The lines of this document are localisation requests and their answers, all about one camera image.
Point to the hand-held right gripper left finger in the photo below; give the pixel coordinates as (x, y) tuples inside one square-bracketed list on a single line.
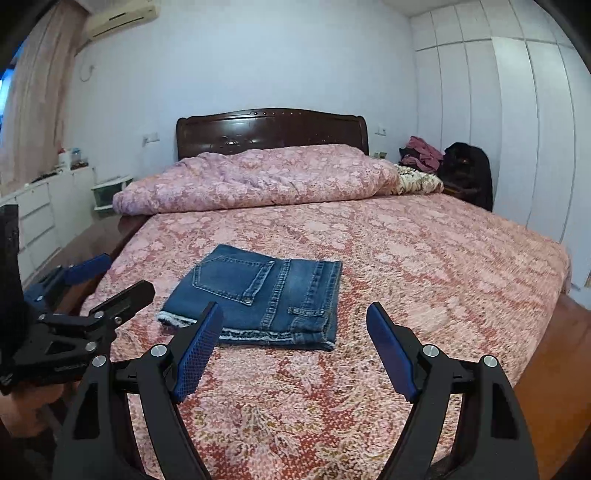
[(198, 350)]

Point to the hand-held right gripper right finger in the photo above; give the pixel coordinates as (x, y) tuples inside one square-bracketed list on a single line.
[(392, 350)]

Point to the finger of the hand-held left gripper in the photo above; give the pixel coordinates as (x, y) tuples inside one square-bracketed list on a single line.
[(129, 300), (87, 268)]

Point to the blue denim pants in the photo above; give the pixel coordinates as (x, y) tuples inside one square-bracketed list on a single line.
[(258, 295)]

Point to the person's left forearm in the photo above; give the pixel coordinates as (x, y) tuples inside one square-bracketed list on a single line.
[(27, 408)]

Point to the white drawer cabinet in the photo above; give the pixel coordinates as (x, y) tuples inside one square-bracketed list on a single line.
[(51, 207)]

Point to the small white bedside shelf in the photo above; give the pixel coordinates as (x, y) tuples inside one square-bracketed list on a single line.
[(108, 194)]

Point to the pink floral bedspread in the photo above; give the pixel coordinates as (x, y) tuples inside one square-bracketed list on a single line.
[(438, 267)]

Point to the clutter of small containers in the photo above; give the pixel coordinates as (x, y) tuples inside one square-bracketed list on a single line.
[(71, 158)]

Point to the cream patterned pillow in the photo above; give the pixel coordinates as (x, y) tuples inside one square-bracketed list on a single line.
[(420, 182)]

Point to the beige curtain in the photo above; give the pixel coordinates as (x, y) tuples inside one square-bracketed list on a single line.
[(41, 101)]

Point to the pink floral quilt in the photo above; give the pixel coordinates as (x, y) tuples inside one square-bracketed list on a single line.
[(277, 180)]

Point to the black bag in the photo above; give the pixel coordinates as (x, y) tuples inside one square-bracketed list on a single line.
[(468, 175)]

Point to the pile of purple clothes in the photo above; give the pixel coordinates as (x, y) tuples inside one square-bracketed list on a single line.
[(422, 154)]

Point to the dark wooden headboard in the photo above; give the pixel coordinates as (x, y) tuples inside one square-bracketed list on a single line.
[(272, 131)]

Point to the white wardrobe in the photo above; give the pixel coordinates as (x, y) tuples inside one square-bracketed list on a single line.
[(508, 115)]

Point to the dark wooden bed frame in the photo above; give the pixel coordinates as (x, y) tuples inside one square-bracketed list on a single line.
[(101, 237)]

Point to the white wall socket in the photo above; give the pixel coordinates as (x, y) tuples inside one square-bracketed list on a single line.
[(150, 137), (381, 129)]

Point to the white wall air conditioner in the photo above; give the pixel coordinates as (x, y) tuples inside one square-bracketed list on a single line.
[(121, 19)]

